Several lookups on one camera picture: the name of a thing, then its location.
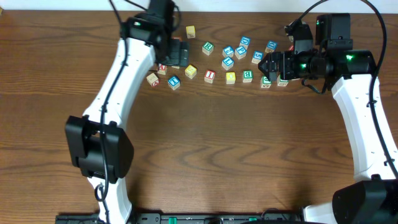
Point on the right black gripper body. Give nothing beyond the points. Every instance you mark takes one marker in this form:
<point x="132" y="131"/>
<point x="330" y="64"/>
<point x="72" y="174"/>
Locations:
<point x="296" y="68"/>

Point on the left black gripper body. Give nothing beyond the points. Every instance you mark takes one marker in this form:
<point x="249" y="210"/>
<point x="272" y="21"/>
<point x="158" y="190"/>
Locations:
<point x="179" y="53"/>

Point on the green R block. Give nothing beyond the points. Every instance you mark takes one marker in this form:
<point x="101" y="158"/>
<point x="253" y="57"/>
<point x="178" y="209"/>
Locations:
<point x="207" y="48"/>

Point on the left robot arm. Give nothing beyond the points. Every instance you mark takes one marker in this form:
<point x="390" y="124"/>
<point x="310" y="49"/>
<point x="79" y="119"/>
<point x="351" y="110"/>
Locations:
<point x="97" y="140"/>

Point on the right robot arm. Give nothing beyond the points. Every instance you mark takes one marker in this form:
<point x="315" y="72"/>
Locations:
<point x="349" y="75"/>

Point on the red A block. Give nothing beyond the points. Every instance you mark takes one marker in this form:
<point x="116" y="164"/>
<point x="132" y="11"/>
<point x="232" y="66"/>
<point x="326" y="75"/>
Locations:
<point x="162" y="69"/>

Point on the red M block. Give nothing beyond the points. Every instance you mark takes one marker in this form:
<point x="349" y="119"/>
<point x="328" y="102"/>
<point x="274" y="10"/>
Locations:
<point x="291" y="48"/>

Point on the blue D block pale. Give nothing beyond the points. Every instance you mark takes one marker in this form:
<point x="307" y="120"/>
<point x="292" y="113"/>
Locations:
<point x="271" y="47"/>

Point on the green J block right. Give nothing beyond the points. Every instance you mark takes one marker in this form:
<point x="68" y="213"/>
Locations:
<point x="265" y="82"/>

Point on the blue 5 block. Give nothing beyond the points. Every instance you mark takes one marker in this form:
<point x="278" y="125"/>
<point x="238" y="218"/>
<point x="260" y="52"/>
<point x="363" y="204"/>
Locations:
<point x="257" y="57"/>

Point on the yellow W block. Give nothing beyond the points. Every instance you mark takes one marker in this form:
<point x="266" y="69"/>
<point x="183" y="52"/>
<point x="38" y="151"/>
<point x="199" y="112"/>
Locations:
<point x="191" y="71"/>

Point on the yellow top block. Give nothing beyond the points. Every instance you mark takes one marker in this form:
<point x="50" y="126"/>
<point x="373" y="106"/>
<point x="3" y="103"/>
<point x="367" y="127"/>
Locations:
<point x="190" y="31"/>

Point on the blue L block left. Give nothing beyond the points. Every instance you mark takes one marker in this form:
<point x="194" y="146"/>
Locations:
<point x="174" y="82"/>

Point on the red-sided wooden block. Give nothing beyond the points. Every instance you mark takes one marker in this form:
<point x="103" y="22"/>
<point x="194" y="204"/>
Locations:
<point x="153" y="79"/>

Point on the green B block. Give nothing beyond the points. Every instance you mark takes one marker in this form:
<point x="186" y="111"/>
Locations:
<point x="247" y="76"/>

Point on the red I block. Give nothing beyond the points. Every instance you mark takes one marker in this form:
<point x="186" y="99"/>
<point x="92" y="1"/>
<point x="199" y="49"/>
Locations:
<point x="209" y="76"/>

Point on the blue P block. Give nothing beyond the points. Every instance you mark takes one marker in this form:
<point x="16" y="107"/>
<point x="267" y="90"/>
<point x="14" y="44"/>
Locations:
<point x="240" y="52"/>

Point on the blue 2 block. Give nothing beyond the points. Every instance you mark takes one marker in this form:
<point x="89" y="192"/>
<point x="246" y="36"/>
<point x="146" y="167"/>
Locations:
<point x="228" y="52"/>

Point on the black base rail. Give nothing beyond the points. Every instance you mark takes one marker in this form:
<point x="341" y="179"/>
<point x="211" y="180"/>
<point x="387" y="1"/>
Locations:
<point x="133" y="216"/>

